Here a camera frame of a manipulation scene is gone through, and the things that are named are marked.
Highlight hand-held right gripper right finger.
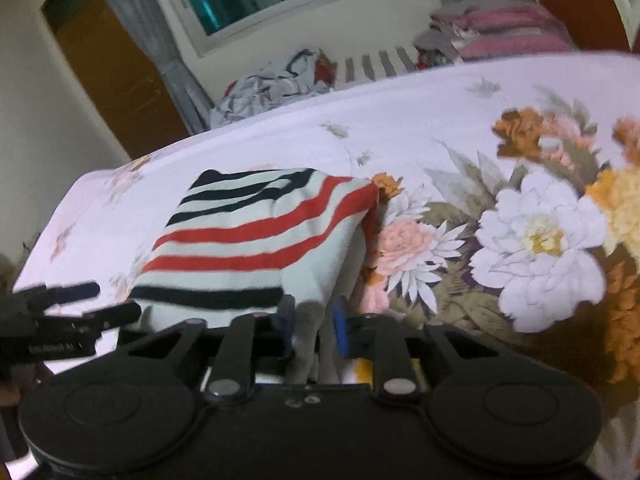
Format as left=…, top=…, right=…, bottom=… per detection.
left=332, top=297, right=481, bottom=407

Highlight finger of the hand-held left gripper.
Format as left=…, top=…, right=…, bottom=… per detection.
left=42, top=301, right=143, bottom=336
left=14, top=281, right=101, bottom=312

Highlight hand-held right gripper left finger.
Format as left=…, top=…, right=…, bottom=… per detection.
left=117, top=294, right=297, bottom=407

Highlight red black striped white sweater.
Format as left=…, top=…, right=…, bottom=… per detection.
left=127, top=166, right=382, bottom=386

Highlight pile of grey clothes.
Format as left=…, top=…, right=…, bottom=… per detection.
left=209, top=49, right=337, bottom=129

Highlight brown wooden door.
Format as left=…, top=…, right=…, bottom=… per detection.
left=42, top=0, right=192, bottom=161

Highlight floral bed sheet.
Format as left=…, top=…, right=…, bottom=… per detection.
left=10, top=51, right=640, bottom=480

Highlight red cloth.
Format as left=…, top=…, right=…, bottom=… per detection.
left=315, top=52, right=339, bottom=90

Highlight grey white striped cloth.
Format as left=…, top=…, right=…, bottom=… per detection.
left=334, top=45, right=419, bottom=92

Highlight colourful patterned cloth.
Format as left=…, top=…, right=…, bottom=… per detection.
left=416, top=46, right=463, bottom=70

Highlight stack of pink grey bedding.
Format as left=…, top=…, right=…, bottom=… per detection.
left=414, top=0, right=577, bottom=64

